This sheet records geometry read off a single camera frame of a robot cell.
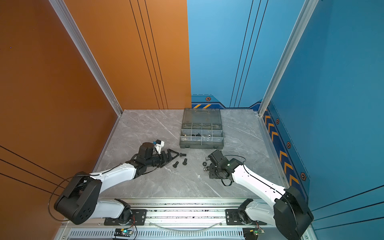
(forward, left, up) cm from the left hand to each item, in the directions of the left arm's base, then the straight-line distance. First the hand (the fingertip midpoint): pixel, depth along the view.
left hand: (176, 156), depth 85 cm
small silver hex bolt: (+3, -18, -8) cm, 20 cm away
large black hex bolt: (+6, -3, -9) cm, 11 cm away
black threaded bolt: (-2, +1, -8) cm, 9 cm away
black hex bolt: (0, -5, -8) cm, 10 cm away
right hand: (-8, -21, -4) cm, 23 cm away
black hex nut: (0, -17, -9) cm, 19 cm away
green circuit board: (-35, +23, -11) cm, 44 cm away
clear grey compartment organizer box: (+25, -15, -5) cm, 30 cm away
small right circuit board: (-35, -39, -11) cm, 53 cm away
